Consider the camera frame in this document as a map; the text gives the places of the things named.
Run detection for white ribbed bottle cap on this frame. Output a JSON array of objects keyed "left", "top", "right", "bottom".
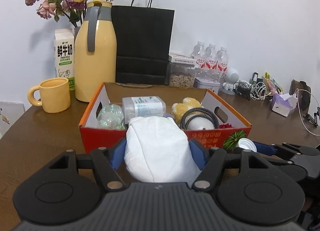
[{"left": 238, "top": 138, "right": 257, "bottom": 152}]

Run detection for yellow white plush sheep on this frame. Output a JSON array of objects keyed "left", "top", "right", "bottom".
[{"left": 171, "top": 97, "right": 219, "bottom": 131}]

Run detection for black braided cable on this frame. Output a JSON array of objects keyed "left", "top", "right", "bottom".
[{"left": 180, "top": 107, "right": 220, "bottom": 131}]

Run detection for white cloth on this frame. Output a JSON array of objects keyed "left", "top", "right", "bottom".
[{"left": 124, "top": 116, "right": 201, "bottom": 185}]

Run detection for white plastic jar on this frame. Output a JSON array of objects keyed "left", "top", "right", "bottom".
[{"left": 122, "top": 96, "right": 167, "bottom": 124}]

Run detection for purple woven pouch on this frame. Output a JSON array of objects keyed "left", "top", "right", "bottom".
[{"left": 163, "top": 113, "right": 174, "bottom": 119}]

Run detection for red cardboard box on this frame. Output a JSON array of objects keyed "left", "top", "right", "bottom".
[{"left": 79, "top": 82, "right": 252, "bottom": 153}]

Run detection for black phone stand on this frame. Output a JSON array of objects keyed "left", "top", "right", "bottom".
[{"left": 303, "top": 107, "right": 320, "bottom": 127}]

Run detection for purple tissue box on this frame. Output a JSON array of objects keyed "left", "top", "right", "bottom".
[{"left": 271, "top": 93, "right": 298, "bottom": 117}]

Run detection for colourful snack packets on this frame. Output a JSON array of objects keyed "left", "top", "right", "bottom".
[{"left": 264, "top": 72, "right": 283, "bottom": 94}]

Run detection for white tin box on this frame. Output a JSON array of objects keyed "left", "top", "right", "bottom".
[{"left": 194, "top": 77, "right": 220, "bottom": 94}]

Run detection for white toy robot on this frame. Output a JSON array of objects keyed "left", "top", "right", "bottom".
[{"left": 221, "top": 68, "right": 239, "bottom": 95}]

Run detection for yellow ceramic mug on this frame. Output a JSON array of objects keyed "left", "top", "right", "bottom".
[{"left": 27, "top": 77, "right": 71, "bottom": 114}]

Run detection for clear snack container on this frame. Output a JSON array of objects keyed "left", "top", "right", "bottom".
[{"left": 168, "top": 63, "right": 196, "bottom": 88}]

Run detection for right water bottle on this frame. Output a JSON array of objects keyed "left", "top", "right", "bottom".
[{"left": 216, "top": 47, "right": 228, "bottom": 83}]

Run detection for water bottle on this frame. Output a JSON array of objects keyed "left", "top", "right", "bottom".
[
  {"left": 216, "top": 47, "right": 228, "bottom": 83},
  {"left": 204, "top": 43, "right": 217, "bottom": 79},
  {"left": 190, "top": 41, "right": 205, "bottom": 68}
]

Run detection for middle water bottle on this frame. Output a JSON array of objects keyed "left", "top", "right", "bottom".
[{"left": 204, "top": 43, "right": 217, "bottom": 79}]

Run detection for left water bottle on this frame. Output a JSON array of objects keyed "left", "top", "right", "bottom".
[{"left": 190, "top": 41, "right": 205, "bottom": 68}]

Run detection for white flat box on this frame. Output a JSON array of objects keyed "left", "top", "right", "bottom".
[{"left": 169, "top": 52, "right": 196, "bottom": 67}]

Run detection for yellow thermos jug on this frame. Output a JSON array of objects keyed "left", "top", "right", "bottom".
[{"left": 74, "top": 0, "right": 117, "bottom": 102}]

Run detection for white milk carton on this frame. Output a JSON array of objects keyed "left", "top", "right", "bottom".
[{"left": 54, "top": 28, "right": 75, "bottom": 90}]

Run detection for black paper shopping bag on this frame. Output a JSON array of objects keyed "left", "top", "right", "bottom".
[{"left": 112, "top": 0, "right": 175, "bottom": 85}]

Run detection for tangled charger cables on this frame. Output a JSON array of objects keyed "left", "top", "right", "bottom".
[{"left": 235, "top": 71, "right": 272, "bottom": 102}]

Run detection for white wall panel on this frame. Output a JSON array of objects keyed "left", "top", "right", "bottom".
[{"left": 0, "top": 101, "right": 25, "bottom": 137}]

